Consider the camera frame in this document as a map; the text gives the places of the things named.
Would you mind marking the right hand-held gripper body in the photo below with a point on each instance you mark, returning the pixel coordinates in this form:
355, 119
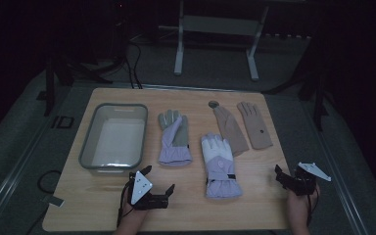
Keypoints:
303, 184

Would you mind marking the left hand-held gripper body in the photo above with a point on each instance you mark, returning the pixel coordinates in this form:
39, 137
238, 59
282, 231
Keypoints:
142, 189

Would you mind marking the purple glove with grey palm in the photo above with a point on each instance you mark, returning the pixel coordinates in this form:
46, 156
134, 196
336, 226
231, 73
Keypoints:
174, 140

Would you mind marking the grey plastic bin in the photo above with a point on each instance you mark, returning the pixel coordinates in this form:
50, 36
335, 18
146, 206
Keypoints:
116, 140

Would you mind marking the white and purple ski glove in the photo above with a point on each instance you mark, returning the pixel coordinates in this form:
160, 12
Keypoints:
220, 163

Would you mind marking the plain beige knit glove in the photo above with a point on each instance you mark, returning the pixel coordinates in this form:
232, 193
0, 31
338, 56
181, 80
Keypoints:
231, 130

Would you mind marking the person's right hand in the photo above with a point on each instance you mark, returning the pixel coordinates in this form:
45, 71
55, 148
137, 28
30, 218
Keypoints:
297, 207

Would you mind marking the person's left hand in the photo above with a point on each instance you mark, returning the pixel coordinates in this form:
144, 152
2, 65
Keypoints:
133, 217

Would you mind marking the beige glove with dark dot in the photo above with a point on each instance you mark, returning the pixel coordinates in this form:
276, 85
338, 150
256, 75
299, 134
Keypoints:
254, 125

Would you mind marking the black tripod stand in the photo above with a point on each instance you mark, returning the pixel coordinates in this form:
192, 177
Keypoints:
310, 91
65, 73

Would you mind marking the grey tape piece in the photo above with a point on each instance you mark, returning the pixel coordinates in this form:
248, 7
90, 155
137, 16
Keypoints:
55, 201

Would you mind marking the round grey table grommet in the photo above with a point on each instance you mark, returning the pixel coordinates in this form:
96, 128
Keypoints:
212, 103

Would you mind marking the white metal stand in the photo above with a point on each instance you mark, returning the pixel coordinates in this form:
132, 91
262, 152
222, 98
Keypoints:
217, 25

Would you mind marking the black rectangular floor bracket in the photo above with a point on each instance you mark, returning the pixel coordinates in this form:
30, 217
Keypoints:
62, 122

